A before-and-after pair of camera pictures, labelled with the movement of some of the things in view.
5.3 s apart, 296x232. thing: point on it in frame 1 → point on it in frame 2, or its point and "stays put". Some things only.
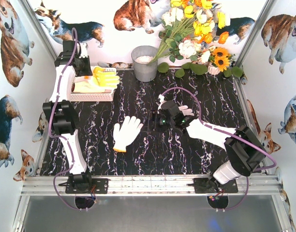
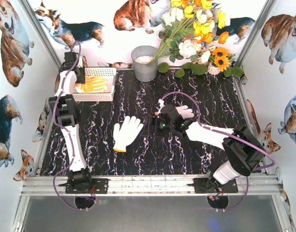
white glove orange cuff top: x=186 y=112 stays put
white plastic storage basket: x=104 y=96 stays put
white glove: x=128 y=131 stays put
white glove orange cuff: x=106 y=77 → x=92 y=84
